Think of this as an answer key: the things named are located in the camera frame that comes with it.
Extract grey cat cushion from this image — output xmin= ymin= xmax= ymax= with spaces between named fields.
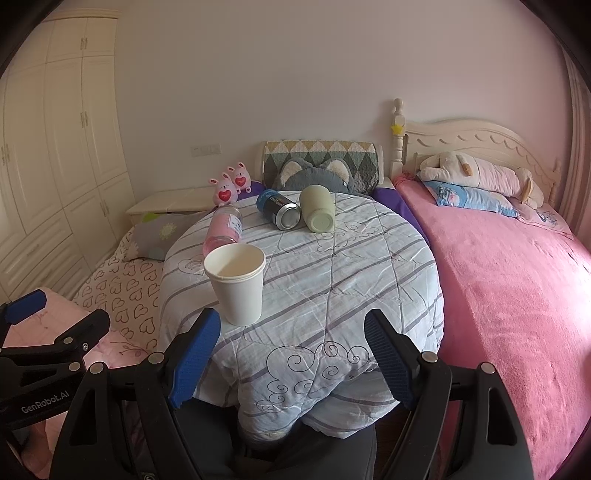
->
xmin=271 ymin=157 xmax=365 ymax=195

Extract cream plush dog toy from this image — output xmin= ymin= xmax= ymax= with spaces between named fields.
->
xmin=418 ymin=152 xmax=546 ymax=209

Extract blue cartoon pillow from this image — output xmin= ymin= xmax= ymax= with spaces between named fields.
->
xmin=422 ymin=180 xmax=520 ymax=217

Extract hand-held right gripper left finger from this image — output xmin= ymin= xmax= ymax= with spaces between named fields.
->
xmin=54 ymin=307 xmax=241 ymax=480

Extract pale green cup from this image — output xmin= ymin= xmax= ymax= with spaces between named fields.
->
xmin=299 ymin=185 xmax=336 ymax=234

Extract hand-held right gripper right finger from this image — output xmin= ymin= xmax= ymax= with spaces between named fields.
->
xmin=364 ymin=308 xmax=533 ymax=480

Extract pink clear bottle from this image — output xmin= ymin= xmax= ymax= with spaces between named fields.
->
xmin=203 ymin=206 xmax=244 ymax=254

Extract cream wardrobe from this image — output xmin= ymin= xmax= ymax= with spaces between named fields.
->
xmin=0 ymin=9 xmax=137 ymax=305

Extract cream bed headboard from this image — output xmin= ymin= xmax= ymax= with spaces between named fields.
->
xmin=390 ymin=98 xmax=562 ymax=205

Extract pink fleece blanket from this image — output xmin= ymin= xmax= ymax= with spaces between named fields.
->
xmin=394 ymin=178 xmax=591 ymax=480

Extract pale curtain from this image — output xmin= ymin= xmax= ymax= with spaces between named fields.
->
xmin=560 ymin=46 xmax=591 ymax=234

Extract pink bunny plush toy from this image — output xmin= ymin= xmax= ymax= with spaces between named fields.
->
xmin=210 ymin=173 xmax=237 ymax=206
xmin=226 ymin=161 xmax=253 ymax=193

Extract striped light blue quilt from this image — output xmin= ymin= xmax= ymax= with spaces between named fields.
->
xmin=158 ymin=189 xmax=445 ymax=439

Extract pink printed pillow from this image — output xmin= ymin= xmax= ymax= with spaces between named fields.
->
xmin=508 ymin=196 xmax=576 ymax=239

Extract heart print bedsheet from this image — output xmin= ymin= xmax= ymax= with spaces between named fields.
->
xmin=71 ymin=228 xmax=172 ymax=357

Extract diamond pattern quilted cover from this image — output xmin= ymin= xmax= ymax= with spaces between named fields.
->
xmin=262 ymin=140 xmax=385 ymax=195

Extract blue drink can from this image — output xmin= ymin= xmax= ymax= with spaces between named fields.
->
xmin=256 ymin=189 xmax=302 ymax=231

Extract light pink floral blanket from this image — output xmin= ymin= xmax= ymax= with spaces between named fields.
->
xmin=0 ymin=286 xmax=160 ymax=480

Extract cream nightstand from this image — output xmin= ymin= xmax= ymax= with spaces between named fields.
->
xmin=127 ymin=187 xmax=219 ymax=216

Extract white paper cup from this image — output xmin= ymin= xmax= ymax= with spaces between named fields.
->
xmin=204 ymin=244 xmax=267 ymax=326

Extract grey flower pillow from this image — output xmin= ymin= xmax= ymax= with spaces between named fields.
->
xmin=124 ymin=211 xmax=208 ymax=262

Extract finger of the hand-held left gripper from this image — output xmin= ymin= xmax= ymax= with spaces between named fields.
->
xmin=0 ymin=293 xmax=48 ymax=343
xmin=0 ymin=308 xmax=112 ymax=377

